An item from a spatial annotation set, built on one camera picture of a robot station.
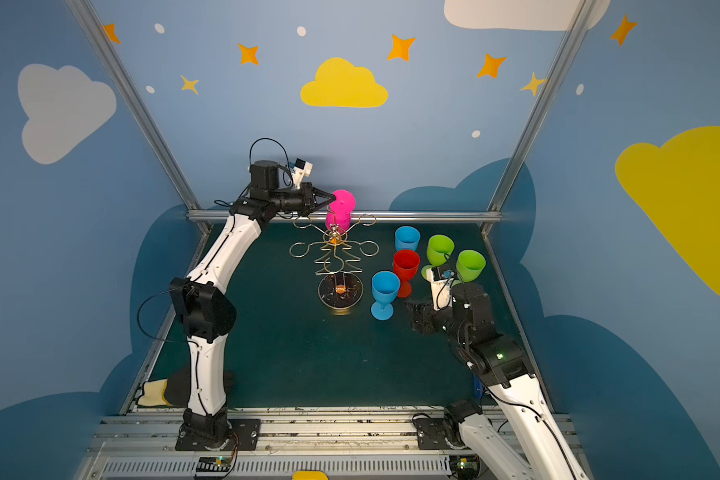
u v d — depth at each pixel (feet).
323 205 2.62
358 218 2.74
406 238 3.29
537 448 1.31
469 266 3.02
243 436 2.41
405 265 2.98
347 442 2.41
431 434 2.44
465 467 2.41
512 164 3.33
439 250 3.14
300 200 2.47
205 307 1.79
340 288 3.31
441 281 1.95
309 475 2.27
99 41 2.37
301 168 2.57
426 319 1.99
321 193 2.64
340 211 2.69
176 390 2.61
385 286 2.95
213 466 2.40
